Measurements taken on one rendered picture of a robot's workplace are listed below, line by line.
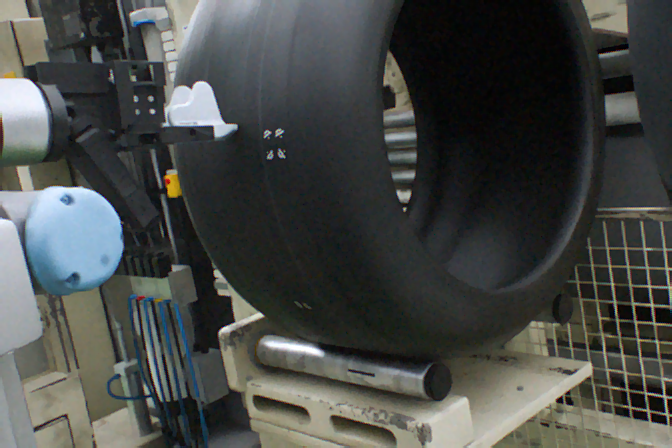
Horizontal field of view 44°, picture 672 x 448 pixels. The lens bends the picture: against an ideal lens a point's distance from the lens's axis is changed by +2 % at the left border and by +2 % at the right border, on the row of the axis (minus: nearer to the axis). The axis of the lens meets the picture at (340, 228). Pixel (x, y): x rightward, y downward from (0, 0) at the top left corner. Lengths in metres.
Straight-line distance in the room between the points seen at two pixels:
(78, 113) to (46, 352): 0.69
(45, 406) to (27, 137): 0.70
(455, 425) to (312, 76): 0.46
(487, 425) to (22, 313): 0.92
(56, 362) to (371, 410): 0.57
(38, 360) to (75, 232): 0.82
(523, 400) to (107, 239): 0.71
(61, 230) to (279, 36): 0.37
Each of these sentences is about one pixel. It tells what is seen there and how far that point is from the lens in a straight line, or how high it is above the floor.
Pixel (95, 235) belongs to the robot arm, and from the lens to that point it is 0.60.
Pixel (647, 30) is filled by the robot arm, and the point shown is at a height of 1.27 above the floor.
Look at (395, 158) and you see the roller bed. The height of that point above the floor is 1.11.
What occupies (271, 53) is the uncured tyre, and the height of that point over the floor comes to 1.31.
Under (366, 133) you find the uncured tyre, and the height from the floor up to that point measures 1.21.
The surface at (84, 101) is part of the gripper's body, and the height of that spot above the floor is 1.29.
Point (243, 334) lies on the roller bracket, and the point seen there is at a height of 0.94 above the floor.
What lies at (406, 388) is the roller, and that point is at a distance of 1.01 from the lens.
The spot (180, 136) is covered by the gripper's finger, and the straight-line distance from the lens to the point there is 0.80.
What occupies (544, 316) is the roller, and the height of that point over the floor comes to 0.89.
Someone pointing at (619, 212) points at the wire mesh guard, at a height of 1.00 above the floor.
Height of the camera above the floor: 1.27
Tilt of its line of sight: 10 degrees down
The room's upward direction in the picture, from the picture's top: 11 degrees counter-clockwise
